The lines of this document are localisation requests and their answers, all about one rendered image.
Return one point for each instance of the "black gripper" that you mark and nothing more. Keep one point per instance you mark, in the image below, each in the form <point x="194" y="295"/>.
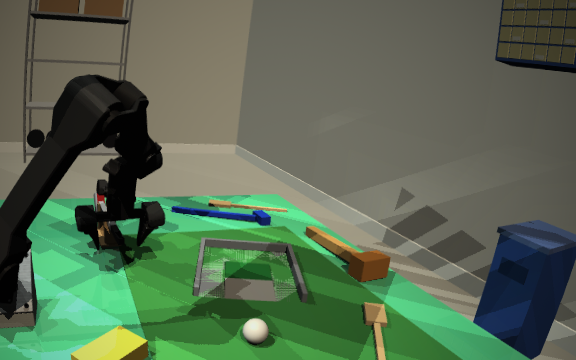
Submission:
<point x="120" y="206"/>

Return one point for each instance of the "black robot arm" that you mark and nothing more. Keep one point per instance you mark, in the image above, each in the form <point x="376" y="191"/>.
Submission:
<point x="90" y="108"/>

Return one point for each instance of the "white golf ball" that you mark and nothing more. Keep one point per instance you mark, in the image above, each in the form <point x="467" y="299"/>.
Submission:
<point x="255" y="331"/>

